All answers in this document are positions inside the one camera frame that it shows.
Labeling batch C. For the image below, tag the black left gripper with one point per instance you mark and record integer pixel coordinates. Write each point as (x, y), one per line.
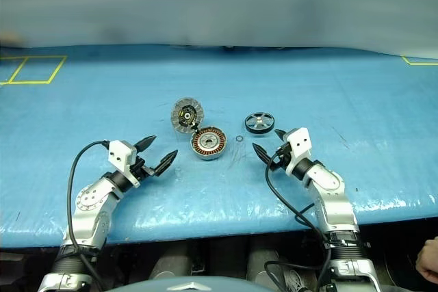
(141, 170)

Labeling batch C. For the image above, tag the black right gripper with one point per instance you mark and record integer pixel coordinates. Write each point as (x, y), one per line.
(283, 157)

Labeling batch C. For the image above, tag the silver motor stator copper windings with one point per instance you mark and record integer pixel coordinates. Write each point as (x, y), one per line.
(208, 144)

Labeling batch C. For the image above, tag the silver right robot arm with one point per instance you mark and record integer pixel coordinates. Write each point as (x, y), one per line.
(337, 210)

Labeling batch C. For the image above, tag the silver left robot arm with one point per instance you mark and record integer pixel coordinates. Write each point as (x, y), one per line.
(92, 203)

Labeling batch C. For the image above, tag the round finned motor cover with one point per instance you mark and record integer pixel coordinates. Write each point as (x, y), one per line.
(187, 115)

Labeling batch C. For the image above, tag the person's bare hand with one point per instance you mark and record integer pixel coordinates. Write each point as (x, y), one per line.
(429, 261)

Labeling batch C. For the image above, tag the blue plastic table cover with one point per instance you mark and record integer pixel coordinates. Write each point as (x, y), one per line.
(219, 186)

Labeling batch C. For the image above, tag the small dark background object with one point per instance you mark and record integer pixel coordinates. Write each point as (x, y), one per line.
(227, 47)

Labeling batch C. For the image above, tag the grey rounded cylinder shape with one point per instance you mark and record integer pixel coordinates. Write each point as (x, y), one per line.
(263, 264)
(171, 264)

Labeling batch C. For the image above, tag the yellow tape double rectangle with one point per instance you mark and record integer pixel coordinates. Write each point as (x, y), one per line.
(54, 69)

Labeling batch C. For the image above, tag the grey-blue robot torso with emblem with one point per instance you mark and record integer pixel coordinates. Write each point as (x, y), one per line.
(191, 284)

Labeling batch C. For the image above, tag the yellow tape single rectangle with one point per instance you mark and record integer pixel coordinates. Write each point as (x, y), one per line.
(407, 61)

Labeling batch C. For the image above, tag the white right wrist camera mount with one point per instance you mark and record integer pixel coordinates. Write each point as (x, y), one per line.
(299, 143)

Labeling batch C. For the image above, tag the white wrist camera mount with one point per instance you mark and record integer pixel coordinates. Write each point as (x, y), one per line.
(121, 155)
(299, 143)

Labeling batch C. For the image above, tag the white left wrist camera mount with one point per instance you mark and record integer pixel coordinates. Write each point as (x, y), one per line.
(121, 155)

